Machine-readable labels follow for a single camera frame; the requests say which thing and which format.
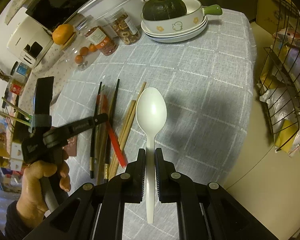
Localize black chopstick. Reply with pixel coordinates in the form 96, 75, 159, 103
104, 79, 120, 183
90, 82, 102, 179

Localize wooden chopstick pair member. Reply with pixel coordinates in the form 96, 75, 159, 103
109, 100, 136, 179

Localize wooden chopstick short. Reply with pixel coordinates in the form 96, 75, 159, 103
96, 85, 108, 185

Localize white plastic spoon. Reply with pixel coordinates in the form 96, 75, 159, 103
136, 87, 167, 224

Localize person's left hand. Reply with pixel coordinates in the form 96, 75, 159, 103
16, 151, 71, 229

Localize red label jar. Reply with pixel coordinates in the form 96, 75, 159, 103
8, 78, 27, 96

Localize clear jar black lid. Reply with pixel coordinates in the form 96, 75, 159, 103
11, 61, 32, 83

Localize floral cloth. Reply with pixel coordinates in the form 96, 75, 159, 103
19, 43, 76, 113

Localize round glass jar wooden lid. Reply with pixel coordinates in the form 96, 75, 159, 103
61, 32, 100, 71

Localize white air fryer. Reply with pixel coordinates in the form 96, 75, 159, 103
7, 16, 53, 68

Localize orange on jar lid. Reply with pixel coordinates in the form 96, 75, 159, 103
52, 23, 74, 45

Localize jar with orange label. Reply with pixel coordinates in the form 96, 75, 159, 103
76, 15, 118, 56

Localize jar of dried fruit rings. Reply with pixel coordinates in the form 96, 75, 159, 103
105, 8, 141, 45

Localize stacked white plates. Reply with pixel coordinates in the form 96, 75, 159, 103
141, 16, 208, 43

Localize black microwave oven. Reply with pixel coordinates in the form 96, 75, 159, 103
26, 0, 89, 31

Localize green kabocha squash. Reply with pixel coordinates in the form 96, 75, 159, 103
142, 0, 187, 21

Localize black wire rack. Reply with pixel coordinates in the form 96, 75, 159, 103
256, 0, 300, 156

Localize white pan green handle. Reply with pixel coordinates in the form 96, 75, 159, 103
141, 0, 223, 37

